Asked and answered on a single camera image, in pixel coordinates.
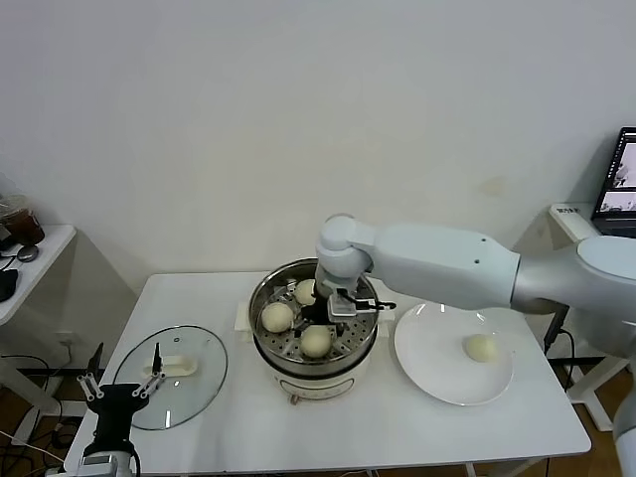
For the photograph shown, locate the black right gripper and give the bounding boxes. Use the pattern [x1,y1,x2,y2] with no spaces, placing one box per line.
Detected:
[292,297,352,354]

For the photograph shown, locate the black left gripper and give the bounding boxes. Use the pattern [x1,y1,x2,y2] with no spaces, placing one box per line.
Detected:
[77,341,166,448]

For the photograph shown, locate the white steamed baozi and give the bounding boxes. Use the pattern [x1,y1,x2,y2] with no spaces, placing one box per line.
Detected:
[260,302,294,333]
[464,333,499,364]
[299,325,333,360]
[293,278,318,305]

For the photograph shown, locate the glass lid with white handle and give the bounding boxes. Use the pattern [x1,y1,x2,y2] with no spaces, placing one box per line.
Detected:
[110,325,230,432]

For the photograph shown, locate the stainless steel steamer basket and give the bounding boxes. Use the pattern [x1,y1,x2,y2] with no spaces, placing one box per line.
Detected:
[247,258,380,364]

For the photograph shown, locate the white electric cooker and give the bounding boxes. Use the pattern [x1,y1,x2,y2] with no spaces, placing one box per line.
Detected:
[233,292,397,406]

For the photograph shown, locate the white round plate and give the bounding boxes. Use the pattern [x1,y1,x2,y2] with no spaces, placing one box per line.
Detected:
[394,302,515,407]

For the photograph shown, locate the white side table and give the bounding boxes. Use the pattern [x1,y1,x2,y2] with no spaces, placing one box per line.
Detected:
[0,226,79,448]
[549,203,636,433]

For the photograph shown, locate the plastic cup of iced coffee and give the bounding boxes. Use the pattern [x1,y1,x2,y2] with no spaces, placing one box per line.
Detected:
[0,196,47,248]

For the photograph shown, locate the open black laptop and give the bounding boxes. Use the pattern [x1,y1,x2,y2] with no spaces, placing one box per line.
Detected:
[590,127,636,236]

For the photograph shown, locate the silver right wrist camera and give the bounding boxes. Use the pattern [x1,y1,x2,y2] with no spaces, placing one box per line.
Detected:
[326,296,360,323]

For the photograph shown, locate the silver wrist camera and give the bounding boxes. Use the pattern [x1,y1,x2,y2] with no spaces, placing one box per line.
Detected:
[326,296,360,323]
[79,454,120,477]

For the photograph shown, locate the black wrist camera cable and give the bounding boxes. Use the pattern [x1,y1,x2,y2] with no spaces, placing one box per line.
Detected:
[355,297,398,312]

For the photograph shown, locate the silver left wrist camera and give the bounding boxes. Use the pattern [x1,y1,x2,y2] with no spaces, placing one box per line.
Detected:
[79,454,120,477]

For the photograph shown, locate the black floor cable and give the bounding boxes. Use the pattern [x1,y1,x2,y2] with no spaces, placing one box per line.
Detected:
[0,353,69,448]

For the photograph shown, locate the white floor cable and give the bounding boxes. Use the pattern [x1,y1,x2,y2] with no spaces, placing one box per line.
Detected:
[0,431,66,461]

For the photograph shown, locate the black cable with adapter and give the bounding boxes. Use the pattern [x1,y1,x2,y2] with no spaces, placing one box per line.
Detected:
[543,307,578,395]

